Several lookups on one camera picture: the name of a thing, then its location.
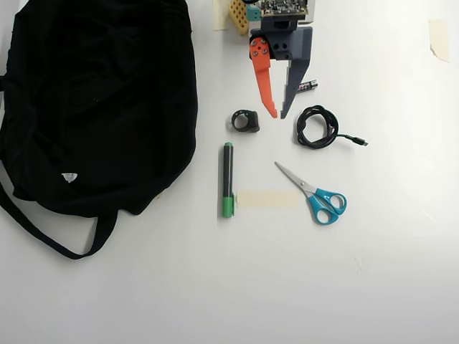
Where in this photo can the long beige masking tape strip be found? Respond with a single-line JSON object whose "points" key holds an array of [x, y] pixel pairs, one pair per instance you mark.
{"points": [[267, 200]]}

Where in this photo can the bare camera circuit board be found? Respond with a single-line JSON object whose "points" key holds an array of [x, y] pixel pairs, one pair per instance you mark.
{"points": [[283, 8]]}

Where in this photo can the green capped black marker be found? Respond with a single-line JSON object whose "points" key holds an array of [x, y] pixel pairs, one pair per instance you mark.
{"points": [[228, 172]]}

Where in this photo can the torn beige masking tape strip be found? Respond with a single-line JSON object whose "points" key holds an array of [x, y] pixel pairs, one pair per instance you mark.
{"points": [[439, 39]]}

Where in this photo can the black AA battery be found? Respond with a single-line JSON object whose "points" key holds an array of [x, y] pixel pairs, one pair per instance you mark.
{"points": [[311, 85]]}

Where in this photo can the slate blue gripper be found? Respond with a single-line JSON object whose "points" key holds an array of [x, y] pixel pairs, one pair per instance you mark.
{"points": [[283, 46]]}

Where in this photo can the black fabric bag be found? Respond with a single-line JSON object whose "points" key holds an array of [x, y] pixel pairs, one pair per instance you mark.
{"points": [[97, 107]]}

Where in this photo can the short beige masking tape strip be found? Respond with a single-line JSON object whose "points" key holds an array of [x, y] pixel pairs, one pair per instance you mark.
{"points": [[219, 16]]}

